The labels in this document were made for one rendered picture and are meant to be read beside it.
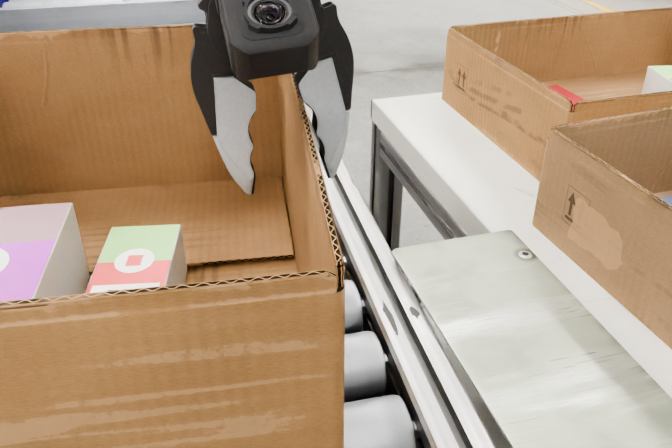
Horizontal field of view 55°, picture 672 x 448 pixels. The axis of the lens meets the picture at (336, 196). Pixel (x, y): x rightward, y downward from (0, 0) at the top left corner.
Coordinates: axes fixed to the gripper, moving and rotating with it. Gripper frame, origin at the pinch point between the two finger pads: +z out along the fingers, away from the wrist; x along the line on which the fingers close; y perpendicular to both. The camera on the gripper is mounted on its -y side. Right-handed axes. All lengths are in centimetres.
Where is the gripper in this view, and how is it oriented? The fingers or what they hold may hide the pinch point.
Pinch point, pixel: (290, 174)
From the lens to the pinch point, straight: 45.1
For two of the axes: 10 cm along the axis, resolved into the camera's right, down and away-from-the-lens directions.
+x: -9.7, 2.0, -1.4
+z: 1.0, 8.5, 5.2
